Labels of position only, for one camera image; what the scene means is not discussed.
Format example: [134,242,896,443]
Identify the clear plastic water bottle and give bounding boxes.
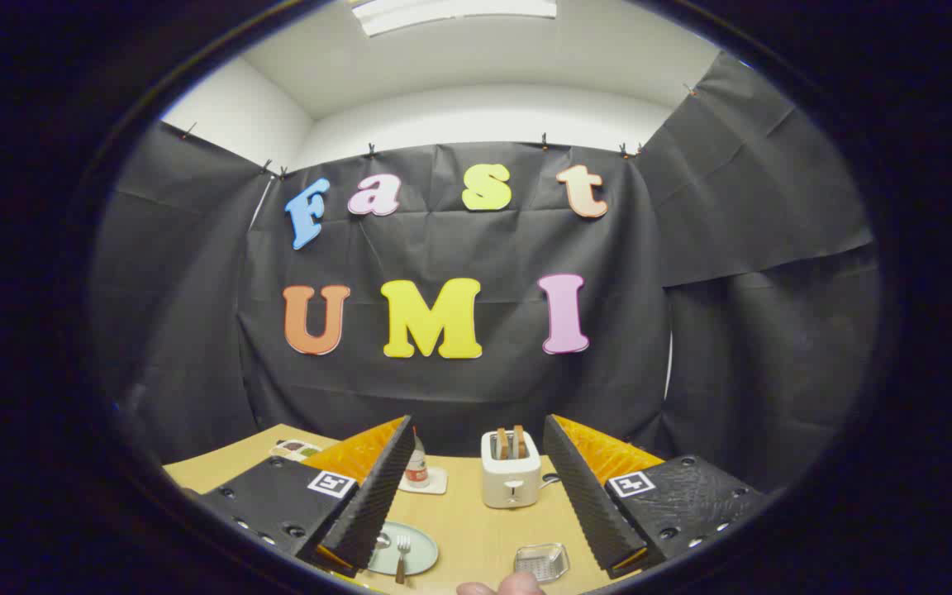
[406,430,430,488]

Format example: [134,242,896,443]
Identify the white toaster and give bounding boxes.
[480,430,543,509]

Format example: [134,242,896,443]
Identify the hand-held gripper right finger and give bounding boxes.
[542,413,774,579]

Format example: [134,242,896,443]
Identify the metal wire basket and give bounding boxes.
[514,543,570,584]

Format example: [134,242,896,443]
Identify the black backdrop cloth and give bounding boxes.
[88,50,882,497]

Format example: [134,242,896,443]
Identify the ceiling light panel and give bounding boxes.
[352,0,559,38]

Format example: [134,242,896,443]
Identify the light green plate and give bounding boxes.
[367,521,440,577]

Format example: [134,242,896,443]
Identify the white square coaster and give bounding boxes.
[397,467,450,496]

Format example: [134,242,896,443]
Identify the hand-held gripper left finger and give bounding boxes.
[191,415,417,579]

